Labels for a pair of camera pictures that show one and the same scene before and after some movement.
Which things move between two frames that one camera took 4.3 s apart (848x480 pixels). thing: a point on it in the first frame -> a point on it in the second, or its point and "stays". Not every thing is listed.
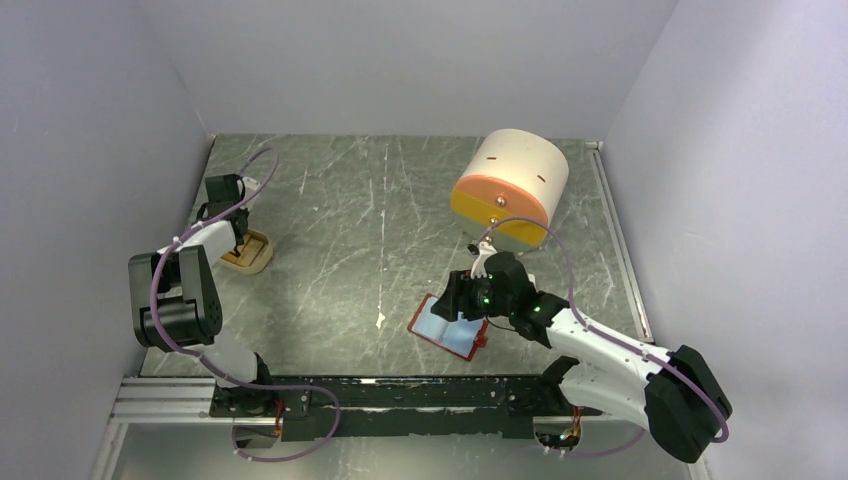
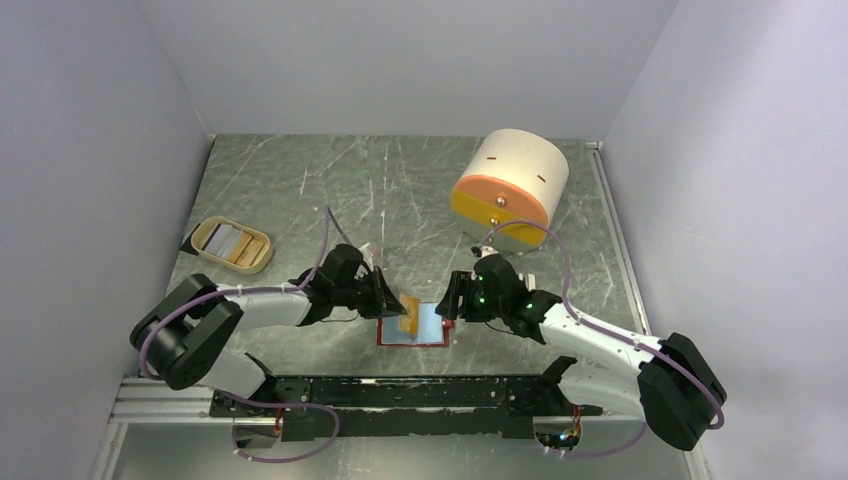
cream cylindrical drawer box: (510, 190) stays
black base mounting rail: (395, 408) stays
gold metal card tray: (251, 255) stays
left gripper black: (246, 211) -> (383, 301)
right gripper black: (456, 296) stays
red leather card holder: (461, 337) -> (423, 328)
